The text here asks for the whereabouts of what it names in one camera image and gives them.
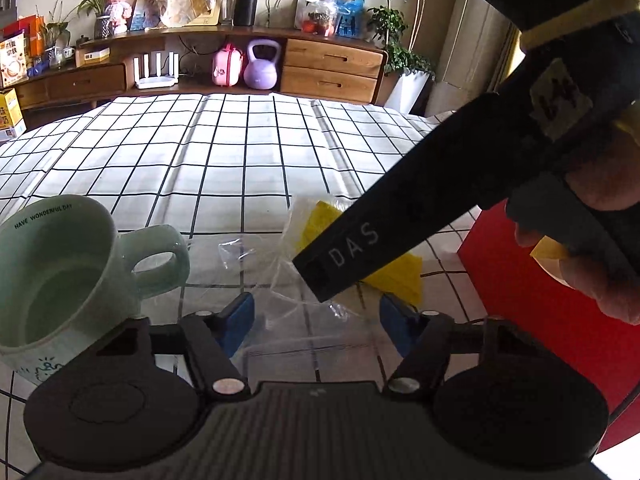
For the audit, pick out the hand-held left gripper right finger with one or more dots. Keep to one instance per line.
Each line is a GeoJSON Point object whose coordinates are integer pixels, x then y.
{"type": "Point", "coordinates": [395, 322]}

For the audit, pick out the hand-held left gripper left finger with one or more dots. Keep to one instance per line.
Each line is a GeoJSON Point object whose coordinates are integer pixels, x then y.
{"type": "Point", "coordinates": [237, 322]}

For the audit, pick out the yellow cloth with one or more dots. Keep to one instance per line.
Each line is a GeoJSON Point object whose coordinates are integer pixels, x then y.
{"type": "Point", "coordinates": [400, 275]}

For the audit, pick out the yellow sponge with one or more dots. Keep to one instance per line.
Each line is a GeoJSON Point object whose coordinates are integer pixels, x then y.
{"type": "Point", "coordinates": [295, 220]}

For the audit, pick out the red cardboard box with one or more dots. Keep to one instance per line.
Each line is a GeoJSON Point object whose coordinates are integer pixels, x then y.
{"type": "Point", "coordinates": [525, 300]}

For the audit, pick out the person's right hand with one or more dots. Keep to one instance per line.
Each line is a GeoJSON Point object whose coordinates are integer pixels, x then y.
{"type": "Point", "coordinates": [610, 180]}

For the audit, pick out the small clear plastic wrapper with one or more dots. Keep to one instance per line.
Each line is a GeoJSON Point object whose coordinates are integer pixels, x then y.
{"type": "Point", "coordinates": [232, 252]}

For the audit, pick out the beige standing air conditioner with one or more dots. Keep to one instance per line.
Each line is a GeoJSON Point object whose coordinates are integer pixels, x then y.
{"type": "Point", "coordinates": [465, 60]}

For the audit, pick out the potted tree in white pot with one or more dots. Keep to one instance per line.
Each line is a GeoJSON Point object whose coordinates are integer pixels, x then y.
{"type": "Point", "coordinates": [407, 92]}

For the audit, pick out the black white checked tablecloth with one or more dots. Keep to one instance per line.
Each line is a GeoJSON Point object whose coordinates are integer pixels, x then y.
{"type": "Point", "coordinates": [200, 160]}

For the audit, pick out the mint green mug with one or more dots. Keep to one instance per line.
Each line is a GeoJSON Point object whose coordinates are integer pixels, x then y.
{"type": "Point", "coordinates": [60, 280]}

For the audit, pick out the wooden tv cabinet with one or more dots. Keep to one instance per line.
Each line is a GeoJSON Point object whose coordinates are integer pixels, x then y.
{"type": "Point", "coordinates": [330, 60]}

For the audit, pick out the blue plastic bag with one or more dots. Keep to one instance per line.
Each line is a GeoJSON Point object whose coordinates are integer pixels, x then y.
{"type": "Point", "coordinates": [349, 22]}

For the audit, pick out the clear bag of fruit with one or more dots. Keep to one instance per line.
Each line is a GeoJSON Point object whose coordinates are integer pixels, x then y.
{"type": "Point", "coordinates": [317, 20]}

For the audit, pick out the purple kettlebell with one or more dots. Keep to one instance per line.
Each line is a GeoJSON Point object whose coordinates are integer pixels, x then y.
{"type": "Point", "coordinates": [261, 72]}

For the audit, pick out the small pink suitcase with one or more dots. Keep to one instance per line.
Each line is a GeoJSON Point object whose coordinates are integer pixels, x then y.
{"type": "Point", "coordinates": [227, 67]}

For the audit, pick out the white wifi router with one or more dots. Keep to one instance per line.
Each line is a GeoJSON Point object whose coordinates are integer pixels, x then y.
{"type": "Point", "coordinates": [156, 77]}

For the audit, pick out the black cylinder speaker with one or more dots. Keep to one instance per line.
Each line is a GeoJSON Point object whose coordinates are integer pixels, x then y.
{"type": "Point", "coordinates": [246, 10]}

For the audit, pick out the white yellow flat box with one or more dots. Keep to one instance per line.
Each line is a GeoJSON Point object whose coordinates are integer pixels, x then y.
{"type": "Point", "coordinates": [93, 56]}

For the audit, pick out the light wooden stand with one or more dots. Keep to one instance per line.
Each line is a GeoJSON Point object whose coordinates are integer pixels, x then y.
{"type": "Point", "coordinates": [205, 20]}

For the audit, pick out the tall drinking glass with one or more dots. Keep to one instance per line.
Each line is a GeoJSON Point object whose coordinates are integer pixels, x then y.
{"type": "Point", "coordinates": [227, 9]}

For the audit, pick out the yellow white milk carton box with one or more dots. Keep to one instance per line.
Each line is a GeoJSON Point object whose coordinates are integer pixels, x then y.
{"type": "Point", "coordinates": [10, 115]}

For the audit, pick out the small white cup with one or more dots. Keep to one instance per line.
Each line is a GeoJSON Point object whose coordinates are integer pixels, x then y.
{"type": "Point", "coordinates": [68, 53]}

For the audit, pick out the small dark teapot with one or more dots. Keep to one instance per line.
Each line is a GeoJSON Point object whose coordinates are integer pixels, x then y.
{"type": "Point", "coordinates": [82, 41]}

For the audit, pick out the blue toy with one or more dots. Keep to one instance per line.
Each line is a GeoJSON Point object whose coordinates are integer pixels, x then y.
{"type": "Point", "coordinates": [39, 69]}

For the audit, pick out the green plant in glass vase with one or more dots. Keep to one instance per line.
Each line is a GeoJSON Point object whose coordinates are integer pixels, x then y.
{"type": "Point", "coordinates": [56, 55]}

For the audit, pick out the orchid plant in patterned vase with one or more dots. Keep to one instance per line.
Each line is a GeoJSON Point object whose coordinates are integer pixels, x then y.
{"type": "Point", "coordinates": [102, 27]}

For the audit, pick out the pink doll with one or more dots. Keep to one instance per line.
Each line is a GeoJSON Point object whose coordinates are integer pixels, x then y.
{"type": "Point", "coordinates": [119, 7]}

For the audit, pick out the orange red gift boxes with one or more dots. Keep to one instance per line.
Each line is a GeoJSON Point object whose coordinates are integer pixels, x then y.
{"type": "Point", "coordinates": [27, 32]}

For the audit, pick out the picture frame with blue figure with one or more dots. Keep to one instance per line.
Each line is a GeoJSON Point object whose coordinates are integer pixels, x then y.
{"type": "Point", "coordinates": [146, 10]}

